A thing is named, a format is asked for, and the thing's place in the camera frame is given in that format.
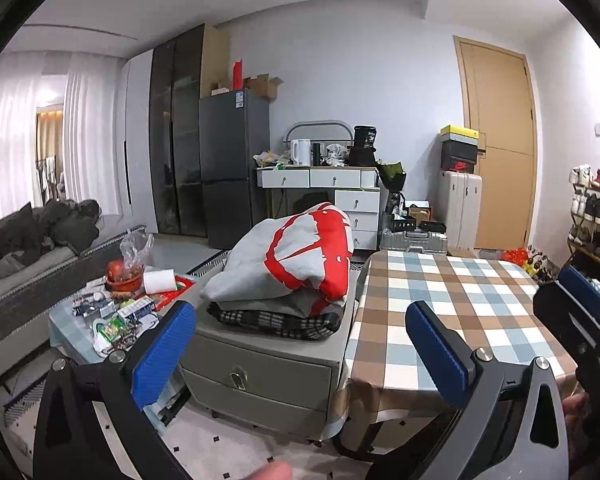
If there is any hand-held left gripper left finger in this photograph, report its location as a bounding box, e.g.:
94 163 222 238
32 300 197 480

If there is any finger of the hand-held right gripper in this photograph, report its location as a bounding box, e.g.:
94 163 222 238
557 265 600 342
532 281 600 367

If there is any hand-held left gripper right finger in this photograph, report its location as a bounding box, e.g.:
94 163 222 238
404 300 571 480

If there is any black white plaid garment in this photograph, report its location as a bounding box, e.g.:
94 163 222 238
209 305 342 342

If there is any grey sweatshirt red black print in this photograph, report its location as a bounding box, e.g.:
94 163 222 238
200 202 353 303

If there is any person's right hand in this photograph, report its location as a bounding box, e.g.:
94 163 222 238
562 393 591 432

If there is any person's left hand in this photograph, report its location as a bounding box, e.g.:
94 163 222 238
239 461 295 480

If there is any pile of slippers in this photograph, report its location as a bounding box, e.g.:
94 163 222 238
522 245 563 281

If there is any pile of small packets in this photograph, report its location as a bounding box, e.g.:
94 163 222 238
72 280 161 356

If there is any red flat packet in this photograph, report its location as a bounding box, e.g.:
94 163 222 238
152 274 197 307

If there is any white paper roll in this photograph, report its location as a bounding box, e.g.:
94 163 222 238
142 269 176 295

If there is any checked tablecloth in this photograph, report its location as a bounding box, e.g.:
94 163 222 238
342 250 581 411

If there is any clear bag of fruit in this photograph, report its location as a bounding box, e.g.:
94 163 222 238
105 230 153 293

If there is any grey drawer cabinet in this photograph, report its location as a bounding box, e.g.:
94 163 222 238
180 260 363 443

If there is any silver suitcase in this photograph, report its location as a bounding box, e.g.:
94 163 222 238
380 230 448 256

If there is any black table base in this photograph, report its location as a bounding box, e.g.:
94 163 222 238
332 412 433 463

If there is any white suitcase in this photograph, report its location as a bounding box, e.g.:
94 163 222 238
440 170 483 251

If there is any grey sofa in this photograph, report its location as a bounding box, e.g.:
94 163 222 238
0 200 148 361

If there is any dark jacket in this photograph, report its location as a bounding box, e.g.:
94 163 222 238
32 199 101 256

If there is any dark wrapped bouquet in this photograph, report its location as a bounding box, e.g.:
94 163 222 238
375 160 408 206

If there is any wooden door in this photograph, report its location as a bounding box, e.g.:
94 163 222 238
453 35 538 251

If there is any yellow shoe box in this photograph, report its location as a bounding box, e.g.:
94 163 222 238
440 125 480 141

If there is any dark cushion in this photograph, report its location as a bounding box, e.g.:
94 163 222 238
0 202 46 271

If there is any grey refrigerator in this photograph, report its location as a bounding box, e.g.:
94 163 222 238
199 89 272 251

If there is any dark glass wardrobe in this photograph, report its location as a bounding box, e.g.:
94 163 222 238
125 24 231 238

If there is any pile of desk clutter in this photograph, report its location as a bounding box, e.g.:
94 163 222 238
253 150 293 171

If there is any white crumpled bag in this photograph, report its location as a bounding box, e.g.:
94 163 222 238
325 143 350 167

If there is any white desk with drawers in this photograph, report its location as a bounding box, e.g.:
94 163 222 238
256 165 382 251

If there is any black printed bag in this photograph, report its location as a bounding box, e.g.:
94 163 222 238
347 125 378 167

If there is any white curtain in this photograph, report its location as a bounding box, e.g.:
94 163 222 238
0 52 131 241

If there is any white kettle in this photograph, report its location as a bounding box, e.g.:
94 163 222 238
290 138 311 167

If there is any open cardboard box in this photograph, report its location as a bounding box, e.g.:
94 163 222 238
243 74 284 101

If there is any grey arched metal frame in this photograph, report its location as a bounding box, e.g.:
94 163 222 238
283 120 353 148

